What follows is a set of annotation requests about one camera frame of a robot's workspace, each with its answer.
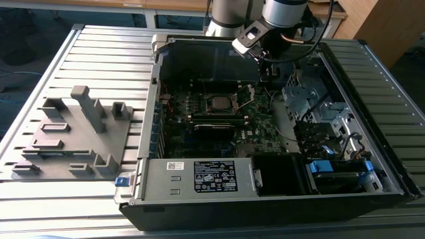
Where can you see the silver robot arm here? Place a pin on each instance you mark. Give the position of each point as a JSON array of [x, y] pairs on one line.
[[281, 15]]

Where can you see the CPU socket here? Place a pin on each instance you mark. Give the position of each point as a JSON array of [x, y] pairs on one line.
[[208, 104]]

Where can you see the silver metal drive cage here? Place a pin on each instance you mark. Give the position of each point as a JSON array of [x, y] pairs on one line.
[[295, 94]]

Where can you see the grey slanted plate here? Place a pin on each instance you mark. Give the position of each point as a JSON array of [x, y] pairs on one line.
[[285, 124]]

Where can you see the green motherboard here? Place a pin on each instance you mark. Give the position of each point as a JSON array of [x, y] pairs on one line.
[[263, 129]]

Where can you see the wooden cabinet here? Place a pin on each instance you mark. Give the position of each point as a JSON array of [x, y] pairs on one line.
[[381, 25]]

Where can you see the black graphics card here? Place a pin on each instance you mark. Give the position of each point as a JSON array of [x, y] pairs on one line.
[[214, 134]]

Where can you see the small chipset heatsink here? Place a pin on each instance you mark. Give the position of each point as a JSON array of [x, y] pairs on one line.
[[245, 148]]

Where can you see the hard disk in blue carrier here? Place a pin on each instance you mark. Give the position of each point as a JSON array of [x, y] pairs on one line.
[[320, 166]]

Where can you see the wooden desk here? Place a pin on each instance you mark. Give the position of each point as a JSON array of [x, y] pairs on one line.
[[99, 3]]

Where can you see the grey power supply unit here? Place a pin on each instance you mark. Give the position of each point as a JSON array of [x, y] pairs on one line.
[[159, 184]]

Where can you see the black PC case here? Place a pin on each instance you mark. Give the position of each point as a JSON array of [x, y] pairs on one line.
[[232, 216]]

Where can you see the grey parts rack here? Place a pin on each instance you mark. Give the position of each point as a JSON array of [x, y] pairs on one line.
[[83, 139]]

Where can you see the blue case latch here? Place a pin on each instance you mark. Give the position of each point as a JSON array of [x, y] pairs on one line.
[[122, 181]]

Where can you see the green RAM stick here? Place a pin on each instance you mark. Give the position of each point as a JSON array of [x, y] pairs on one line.
[[54, 155]]

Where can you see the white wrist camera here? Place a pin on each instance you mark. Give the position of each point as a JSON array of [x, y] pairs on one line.
[[247, 41]]

